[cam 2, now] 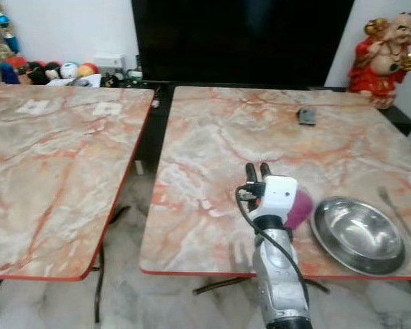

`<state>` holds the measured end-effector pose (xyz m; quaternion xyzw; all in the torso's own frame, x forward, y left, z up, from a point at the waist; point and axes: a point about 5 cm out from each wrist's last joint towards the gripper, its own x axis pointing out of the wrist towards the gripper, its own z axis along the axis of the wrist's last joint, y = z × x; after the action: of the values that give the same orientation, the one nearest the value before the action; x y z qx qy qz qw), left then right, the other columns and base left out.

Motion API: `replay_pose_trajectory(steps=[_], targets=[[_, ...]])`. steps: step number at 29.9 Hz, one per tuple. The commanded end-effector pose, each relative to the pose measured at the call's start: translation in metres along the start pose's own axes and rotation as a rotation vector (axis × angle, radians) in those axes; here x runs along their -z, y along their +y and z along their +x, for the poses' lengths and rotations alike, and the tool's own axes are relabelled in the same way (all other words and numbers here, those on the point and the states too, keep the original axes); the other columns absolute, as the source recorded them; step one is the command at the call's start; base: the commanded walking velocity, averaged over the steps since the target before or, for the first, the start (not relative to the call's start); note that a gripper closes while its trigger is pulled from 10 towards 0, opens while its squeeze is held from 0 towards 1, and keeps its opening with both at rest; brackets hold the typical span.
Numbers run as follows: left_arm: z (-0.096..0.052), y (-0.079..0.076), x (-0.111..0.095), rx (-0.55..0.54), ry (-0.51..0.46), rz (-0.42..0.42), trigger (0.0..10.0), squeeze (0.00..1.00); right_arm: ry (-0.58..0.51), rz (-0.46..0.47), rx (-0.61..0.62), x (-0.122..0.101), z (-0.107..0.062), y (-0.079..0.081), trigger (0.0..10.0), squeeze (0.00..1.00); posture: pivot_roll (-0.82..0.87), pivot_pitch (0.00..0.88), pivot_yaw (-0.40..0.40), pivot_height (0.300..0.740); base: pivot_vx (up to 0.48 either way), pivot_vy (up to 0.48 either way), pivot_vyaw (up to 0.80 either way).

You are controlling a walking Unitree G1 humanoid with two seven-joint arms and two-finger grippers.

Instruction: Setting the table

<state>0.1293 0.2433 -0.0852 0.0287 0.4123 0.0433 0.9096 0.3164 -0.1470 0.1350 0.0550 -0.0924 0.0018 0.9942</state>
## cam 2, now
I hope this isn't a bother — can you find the white paper sheet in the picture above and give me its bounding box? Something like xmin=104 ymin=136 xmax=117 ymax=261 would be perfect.
xmin=48 ymin=74 xmax=101 ymax=88

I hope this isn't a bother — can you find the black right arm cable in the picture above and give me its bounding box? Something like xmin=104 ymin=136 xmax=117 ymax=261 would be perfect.
xmin=235 ymin=184 xmax=310 ymax=316

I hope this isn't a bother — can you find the blue can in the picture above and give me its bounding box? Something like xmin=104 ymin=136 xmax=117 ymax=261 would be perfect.
xmin=0 ymin=62 xmax=20 ymax=85

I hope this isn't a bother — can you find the green white device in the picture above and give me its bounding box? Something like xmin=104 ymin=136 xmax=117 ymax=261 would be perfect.
xmin=110 ymin=67 xmax=143 ymax=86

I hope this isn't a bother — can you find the small dark grey box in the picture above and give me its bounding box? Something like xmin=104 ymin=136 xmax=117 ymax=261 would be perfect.
xmin=297 ymin=107 xmax=317 ymax=126

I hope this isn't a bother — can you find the blue globe trophy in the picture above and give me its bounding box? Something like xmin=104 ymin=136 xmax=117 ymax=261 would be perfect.
xmin=0 ymin=0 xmax=21 ymax=54

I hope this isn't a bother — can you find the red laughing buddha statue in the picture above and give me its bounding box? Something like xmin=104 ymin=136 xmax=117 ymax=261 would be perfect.
xmin=347 ymin=10 xmax=411 ymax=110

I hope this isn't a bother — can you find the silver metal fork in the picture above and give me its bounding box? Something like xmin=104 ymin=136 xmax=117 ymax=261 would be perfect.
xmin=377 ymin=186 xmax=411 ymax=241

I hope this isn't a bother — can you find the black flat television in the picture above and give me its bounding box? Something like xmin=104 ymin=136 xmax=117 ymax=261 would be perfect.
xmin=132 ymin=0 xmax=356 ymax=86

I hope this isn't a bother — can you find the purple plastic cup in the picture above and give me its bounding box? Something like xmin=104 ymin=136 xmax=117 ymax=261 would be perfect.
xmin=284 ymin=188 xmax=314 ymax=232

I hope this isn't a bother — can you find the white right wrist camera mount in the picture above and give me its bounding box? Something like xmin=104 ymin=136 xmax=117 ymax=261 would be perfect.
xmin=257 ymin=175 xmax=299 ymax=219

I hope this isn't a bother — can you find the white round toy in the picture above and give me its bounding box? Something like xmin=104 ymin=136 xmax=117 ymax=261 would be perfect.
xmin=60 ymin=62 xmax=79 ymax=79

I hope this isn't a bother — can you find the orange round toy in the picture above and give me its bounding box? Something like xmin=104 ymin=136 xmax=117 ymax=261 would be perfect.
xmin=78 ymin=63 xmax=99 ymax=77

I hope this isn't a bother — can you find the red lidded jar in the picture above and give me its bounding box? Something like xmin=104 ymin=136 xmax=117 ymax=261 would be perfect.
xmin=8 ymin=56 xmax=28 ymax=71

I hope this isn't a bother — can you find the stainless steel bowl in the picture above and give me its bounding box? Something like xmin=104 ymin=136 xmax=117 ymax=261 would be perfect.
xmin=310 ymin=196 xmax=407 ymax=276

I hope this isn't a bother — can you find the white wall socket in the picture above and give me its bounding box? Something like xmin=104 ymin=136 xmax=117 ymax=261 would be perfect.
xmin=94 ymin=54 xmax=124 ymax=69

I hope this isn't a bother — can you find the black round toy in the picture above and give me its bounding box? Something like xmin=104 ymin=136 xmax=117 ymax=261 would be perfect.
xmin=27 ymin=62 xmax=62 ymax=84

